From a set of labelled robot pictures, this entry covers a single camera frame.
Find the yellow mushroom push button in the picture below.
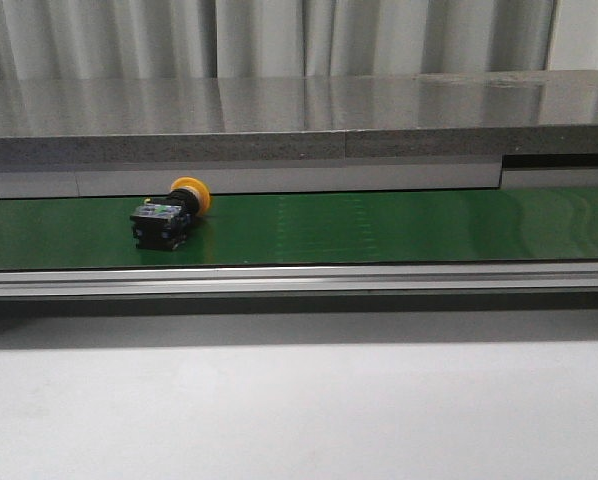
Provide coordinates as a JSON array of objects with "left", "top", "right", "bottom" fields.
[{"left": 130, "top": 177, "right": 212, "bottom": 251}]

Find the grey stone counter slab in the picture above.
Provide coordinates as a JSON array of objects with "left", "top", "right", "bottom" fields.
[{"left": 0, "top": 71, "right": 598, "bottom": 171}]

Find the green conveyor belt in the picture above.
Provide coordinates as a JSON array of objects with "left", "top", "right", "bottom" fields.
[{"left": 0, "top": 187, "right": 598, "bottom": 271}]

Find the white pleated curtain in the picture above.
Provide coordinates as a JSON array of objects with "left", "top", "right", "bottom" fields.
[{"left": 0, "top": 1, "right": 598, "bottom": 80}]

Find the grey rear conveyor rail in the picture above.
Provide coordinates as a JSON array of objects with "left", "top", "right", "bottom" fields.
[{"left": 0, "top": 153, "right": 598, "bottom": 199}]

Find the aluminium front conveyor rail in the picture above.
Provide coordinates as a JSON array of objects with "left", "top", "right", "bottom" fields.
[{"left": 0, "top": 260, "right": 598, "bottom": 299}]

